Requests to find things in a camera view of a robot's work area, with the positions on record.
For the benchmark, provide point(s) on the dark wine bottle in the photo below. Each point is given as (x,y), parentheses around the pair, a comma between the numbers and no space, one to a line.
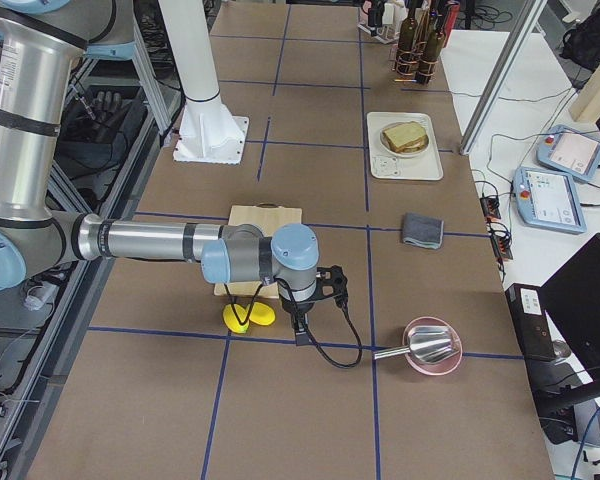
(407,35)
(432,49)

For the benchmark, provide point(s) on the dark wine bottle lower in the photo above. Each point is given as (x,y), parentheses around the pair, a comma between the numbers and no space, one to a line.
(432,49)

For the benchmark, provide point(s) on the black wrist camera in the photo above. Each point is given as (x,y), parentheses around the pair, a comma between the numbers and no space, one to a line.
(331,283)

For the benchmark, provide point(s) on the metal scoop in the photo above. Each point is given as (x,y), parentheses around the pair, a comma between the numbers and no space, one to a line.
(426,344)

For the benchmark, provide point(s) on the yellow lemon upper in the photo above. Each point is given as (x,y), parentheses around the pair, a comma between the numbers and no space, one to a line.
(261,314)

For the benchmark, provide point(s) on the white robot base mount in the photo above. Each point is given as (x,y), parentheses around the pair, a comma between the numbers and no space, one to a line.
(211,134)

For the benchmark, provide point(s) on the wooden cutting board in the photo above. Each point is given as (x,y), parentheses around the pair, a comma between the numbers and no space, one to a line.
(269,218)

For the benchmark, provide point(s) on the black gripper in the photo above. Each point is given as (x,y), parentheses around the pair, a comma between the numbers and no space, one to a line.
(301,309)
(373,16)

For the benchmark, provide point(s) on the aluminium frame post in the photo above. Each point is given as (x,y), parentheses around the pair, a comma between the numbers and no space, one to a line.
(513,46)

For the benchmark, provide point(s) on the cream bear tray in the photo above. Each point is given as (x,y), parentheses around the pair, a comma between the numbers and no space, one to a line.
(425,166)

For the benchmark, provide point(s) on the blue teach pendant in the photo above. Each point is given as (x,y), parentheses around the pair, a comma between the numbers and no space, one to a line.
(548,200)
(570,151)

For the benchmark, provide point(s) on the white wire cup rack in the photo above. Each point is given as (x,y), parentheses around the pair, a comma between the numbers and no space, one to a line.
(395,11)

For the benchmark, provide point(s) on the pink bowl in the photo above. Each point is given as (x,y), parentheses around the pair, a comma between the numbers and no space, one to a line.
(438,369)

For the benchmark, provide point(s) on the blue teach pendant near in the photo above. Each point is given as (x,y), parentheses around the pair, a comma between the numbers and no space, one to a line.
(548,200)

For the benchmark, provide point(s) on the black monitor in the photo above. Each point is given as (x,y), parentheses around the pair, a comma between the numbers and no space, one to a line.
(571,297)

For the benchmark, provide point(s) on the black computer box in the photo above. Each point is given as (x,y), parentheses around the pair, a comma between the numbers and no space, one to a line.
(530,322)

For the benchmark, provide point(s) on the white round plate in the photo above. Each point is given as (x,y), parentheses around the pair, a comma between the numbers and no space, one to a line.
(386,144)

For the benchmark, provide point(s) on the copper wire bottle rack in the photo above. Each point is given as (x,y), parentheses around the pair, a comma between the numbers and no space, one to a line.
(408,75)

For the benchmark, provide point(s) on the bread slice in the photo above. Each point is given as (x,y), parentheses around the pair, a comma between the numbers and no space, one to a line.
(415,148)
(404,135)

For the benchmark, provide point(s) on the yellow lemon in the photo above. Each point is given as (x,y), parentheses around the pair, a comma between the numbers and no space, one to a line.
(261,314)
(235,318)

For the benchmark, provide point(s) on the yellow lemon lower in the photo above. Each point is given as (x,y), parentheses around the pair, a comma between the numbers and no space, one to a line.
(235,318)

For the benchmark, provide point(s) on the dark wine bottle upper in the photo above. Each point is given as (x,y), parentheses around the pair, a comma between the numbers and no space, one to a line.
(407,35)

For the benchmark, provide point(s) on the grey folded cloth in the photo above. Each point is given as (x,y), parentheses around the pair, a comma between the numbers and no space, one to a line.
(422,231)

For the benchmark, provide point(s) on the blue teach pendant far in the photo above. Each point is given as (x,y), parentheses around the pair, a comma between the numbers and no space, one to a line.
(570,151)

